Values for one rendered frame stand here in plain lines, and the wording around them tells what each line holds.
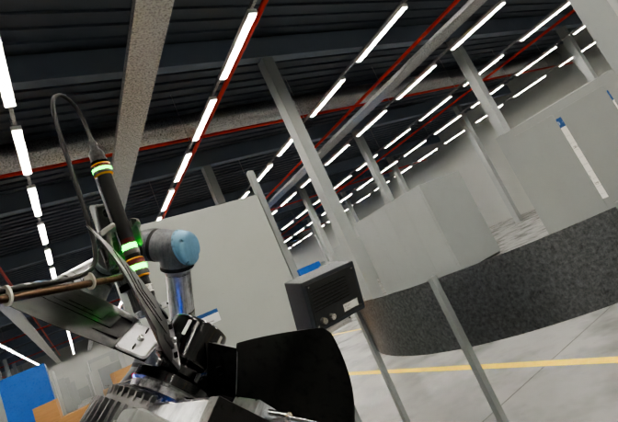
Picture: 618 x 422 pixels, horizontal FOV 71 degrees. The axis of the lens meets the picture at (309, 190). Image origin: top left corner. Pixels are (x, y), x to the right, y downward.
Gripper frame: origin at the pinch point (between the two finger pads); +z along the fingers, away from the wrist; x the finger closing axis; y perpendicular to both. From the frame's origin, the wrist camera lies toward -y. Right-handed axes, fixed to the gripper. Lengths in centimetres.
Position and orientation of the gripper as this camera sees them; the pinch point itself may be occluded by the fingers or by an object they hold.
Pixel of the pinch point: (123, 222)
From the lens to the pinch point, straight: 105.8
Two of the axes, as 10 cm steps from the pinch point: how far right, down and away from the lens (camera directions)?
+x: -7.6, 2.1, -6.2
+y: 4.1, 8.9, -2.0
